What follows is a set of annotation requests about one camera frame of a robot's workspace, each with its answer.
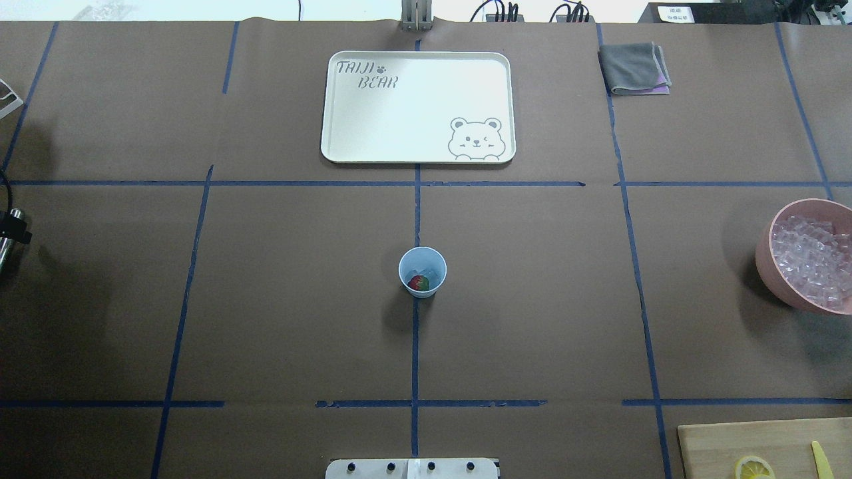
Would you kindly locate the pile of clear ice cubes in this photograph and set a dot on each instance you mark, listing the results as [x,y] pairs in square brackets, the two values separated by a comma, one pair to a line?
[814,258]

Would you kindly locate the red strawberry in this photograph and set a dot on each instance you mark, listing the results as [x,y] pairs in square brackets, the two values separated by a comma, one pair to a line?
[419,283]

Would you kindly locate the yellow plastic knife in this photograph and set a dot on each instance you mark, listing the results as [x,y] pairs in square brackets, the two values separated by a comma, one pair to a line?
[822,465]

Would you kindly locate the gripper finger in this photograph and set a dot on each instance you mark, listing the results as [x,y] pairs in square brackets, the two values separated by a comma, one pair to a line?
[19,234]

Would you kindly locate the clear ice cube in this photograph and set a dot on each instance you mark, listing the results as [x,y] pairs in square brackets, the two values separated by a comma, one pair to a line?
[432,274]

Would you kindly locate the lemon slices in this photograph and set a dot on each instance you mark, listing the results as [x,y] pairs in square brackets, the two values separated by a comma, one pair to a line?
[753,467]

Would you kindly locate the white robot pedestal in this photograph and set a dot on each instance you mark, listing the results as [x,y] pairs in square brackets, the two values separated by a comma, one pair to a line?
[477,467]

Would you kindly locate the light blue cup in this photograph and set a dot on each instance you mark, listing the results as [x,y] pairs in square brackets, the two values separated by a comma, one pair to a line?
[422,270]

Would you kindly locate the cream bear tray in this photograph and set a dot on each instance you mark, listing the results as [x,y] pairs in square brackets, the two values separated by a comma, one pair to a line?
[418,107]

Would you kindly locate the pink bowl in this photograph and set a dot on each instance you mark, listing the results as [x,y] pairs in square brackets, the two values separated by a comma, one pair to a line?
[769,272]

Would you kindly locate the wooden cutting board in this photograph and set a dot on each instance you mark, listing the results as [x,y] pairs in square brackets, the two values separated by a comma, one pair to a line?
[711,450]

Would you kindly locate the steel muddler black tip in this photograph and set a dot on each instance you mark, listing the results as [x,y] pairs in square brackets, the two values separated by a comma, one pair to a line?
[7,243]

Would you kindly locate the grey folded cloth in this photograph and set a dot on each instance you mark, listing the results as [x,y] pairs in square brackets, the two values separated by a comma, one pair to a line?
[635,69]

